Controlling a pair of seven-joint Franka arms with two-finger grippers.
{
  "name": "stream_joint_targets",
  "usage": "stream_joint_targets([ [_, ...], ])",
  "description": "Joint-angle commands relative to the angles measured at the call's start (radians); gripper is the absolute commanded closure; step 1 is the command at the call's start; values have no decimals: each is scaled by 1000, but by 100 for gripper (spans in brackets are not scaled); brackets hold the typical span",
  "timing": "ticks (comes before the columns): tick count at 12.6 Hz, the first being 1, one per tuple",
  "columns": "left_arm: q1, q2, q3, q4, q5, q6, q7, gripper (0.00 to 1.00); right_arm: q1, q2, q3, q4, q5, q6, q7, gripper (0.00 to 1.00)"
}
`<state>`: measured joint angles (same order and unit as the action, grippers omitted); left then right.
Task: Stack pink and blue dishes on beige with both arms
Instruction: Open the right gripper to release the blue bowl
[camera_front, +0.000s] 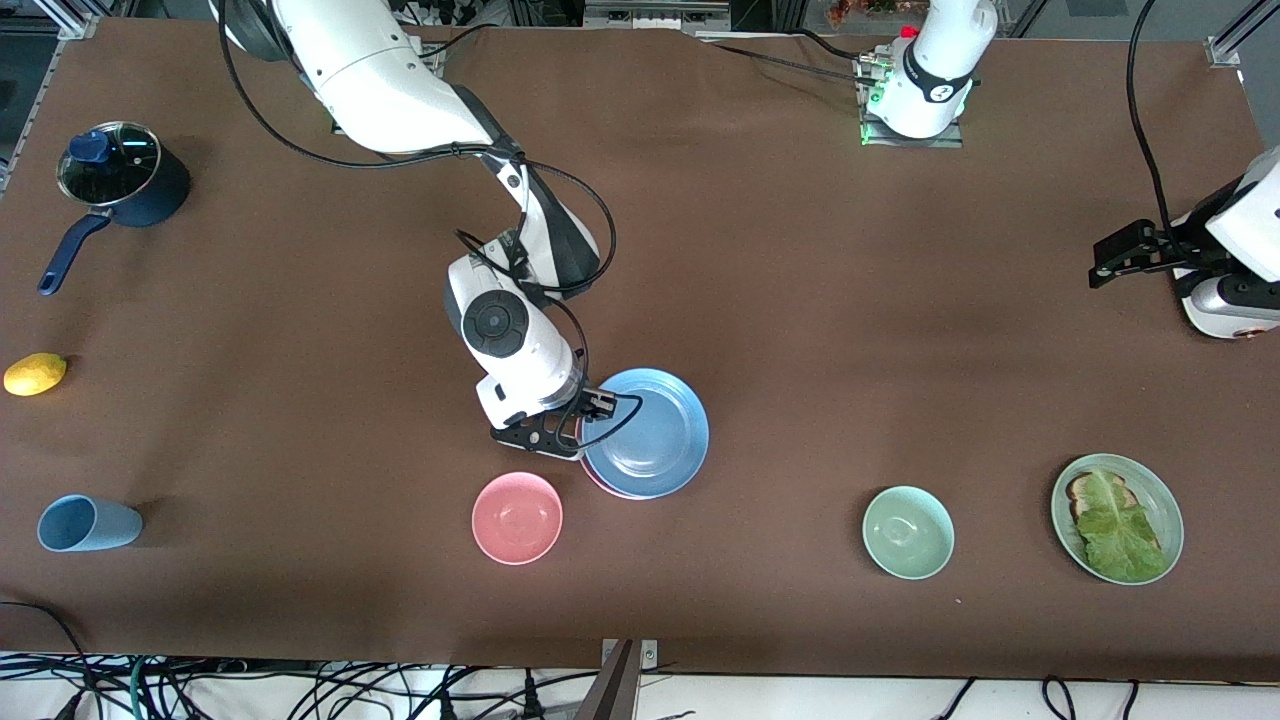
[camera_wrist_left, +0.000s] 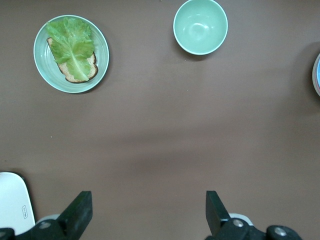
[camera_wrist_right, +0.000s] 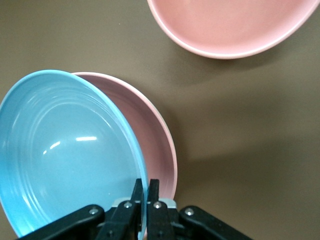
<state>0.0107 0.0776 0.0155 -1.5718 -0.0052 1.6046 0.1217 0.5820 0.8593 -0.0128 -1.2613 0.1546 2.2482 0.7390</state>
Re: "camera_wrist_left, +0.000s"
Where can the mint green bowl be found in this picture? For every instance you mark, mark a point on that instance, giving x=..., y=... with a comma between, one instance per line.
x=200, y=26

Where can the blue plate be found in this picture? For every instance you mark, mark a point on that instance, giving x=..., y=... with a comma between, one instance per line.
x=318, y=72

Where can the mint green plate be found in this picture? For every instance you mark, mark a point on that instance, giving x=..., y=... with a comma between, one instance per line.
x=42, y=62

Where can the toasted bread slice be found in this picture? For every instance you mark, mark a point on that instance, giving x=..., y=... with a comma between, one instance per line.
x=92, y=68

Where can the green lettuce leaf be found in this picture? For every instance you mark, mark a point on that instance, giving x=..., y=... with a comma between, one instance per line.
x=71, y=47

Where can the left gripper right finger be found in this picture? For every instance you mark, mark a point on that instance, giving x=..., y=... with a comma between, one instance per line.
x=220, y=222

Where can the white rounded flat device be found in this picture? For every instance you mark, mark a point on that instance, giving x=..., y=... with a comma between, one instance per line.
x=12, y=200

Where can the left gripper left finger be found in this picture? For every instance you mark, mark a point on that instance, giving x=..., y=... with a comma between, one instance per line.
x=75, y=220

